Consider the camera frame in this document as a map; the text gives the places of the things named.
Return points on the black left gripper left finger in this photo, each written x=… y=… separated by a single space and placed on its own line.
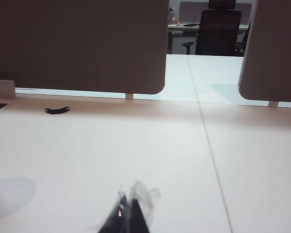
x=120 y=216

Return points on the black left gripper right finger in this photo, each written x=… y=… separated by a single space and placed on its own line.
x=137 y=216

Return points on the white panel support foot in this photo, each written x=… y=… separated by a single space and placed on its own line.
x=129 y=96
x=273 y=104

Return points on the black high-back office chair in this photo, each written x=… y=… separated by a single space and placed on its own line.
x=218 y=31

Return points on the clear plastic bottle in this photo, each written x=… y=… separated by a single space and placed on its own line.
x=172 y=16

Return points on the grey background partition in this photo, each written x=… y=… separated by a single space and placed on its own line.
x=191 y=12

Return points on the wide beige desk partition panel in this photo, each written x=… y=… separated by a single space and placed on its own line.
x=271 y=53

